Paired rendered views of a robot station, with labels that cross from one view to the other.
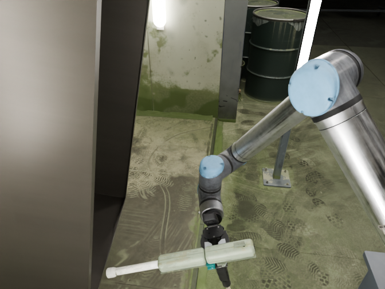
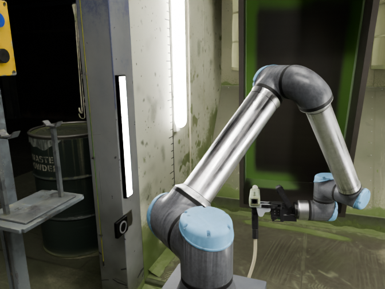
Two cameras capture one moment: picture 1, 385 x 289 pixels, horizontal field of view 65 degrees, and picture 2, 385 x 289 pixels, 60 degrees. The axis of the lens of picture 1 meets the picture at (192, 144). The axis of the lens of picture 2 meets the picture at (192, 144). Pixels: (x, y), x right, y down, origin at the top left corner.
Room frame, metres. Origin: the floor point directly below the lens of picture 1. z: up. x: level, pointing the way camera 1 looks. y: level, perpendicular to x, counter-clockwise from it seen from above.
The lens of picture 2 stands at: (0.65, -1.56, 1.33)
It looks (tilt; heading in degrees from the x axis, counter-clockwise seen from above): 14 degrees down; 103
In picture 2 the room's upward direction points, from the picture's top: 1 degrees counter-clockwise
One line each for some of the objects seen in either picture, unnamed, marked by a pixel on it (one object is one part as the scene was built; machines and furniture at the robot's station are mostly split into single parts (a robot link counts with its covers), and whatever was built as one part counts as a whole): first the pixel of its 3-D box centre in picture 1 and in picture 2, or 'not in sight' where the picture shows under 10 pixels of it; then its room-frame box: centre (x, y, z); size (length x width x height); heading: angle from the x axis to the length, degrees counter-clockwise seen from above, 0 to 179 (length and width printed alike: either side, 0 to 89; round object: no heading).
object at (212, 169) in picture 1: (212, 172); (326, 187); (0.90, -0.08, 0.78); 0.12 x 0.09 x 0.12; 135
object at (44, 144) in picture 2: not in sight; (77, 184); (-0.76, 0.54, 0.44); 0.59 x 0.58 x 0.89; 153
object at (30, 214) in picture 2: not in sight; (32, 167); (-0.22, -0.53, 0.95); 0.26 x 0.15 x 0.32; 83
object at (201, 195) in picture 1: (209, 195); (321, 210); (0.89, -0.07, 0.67); 0.12 x 0.09 x 0.10; 3
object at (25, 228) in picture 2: not in sight; (34, 208); (-0.24, -0.53, 0.78); 0.31 x 0.23 x 0.01; 83
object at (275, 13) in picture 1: (281, 14); not in sight; (3.29, -0.89, 0.86); 0.54 x 0.54 x 0.01
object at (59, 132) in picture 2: not in sight; (70, 130); (-0.76, 0.54, 0.86); 0.54 x 0.54 x 0.01
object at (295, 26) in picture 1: (274, 55); not in sight; (3.28, -0.89, 0.44); 0.59 x 0.58 x 0.89; 7
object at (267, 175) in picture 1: (275, 177); not in sight; (1.77, -0.64, 0.01); 0.20 x 0.20 x 0.01; 83
